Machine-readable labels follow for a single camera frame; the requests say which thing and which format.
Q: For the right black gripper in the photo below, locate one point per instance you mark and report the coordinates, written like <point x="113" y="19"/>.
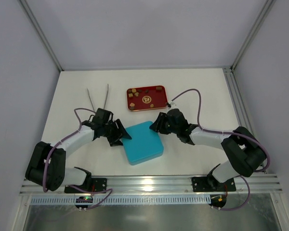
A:
<point x="162" y="123"/>

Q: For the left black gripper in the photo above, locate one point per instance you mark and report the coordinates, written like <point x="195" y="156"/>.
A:
<point x="114" y="132"/>

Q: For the teal box lid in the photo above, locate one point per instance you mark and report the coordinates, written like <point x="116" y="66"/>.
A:
<point x="145" y="144"/>

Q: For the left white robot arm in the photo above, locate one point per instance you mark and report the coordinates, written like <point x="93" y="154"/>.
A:
<point x="47" y="166"/>

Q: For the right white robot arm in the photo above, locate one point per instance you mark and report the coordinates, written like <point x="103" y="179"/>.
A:
<point x="244" y="153"/>

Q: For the red rectangular tray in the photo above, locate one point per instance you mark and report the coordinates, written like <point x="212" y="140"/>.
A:
<point x="143" y="97"/>

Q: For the white slotted cable duct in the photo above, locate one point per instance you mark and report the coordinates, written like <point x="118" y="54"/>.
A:
<point x="116" y="199"/>

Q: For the aluminium mounting rail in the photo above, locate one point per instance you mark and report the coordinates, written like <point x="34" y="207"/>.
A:
<point x="257" y="183"/>

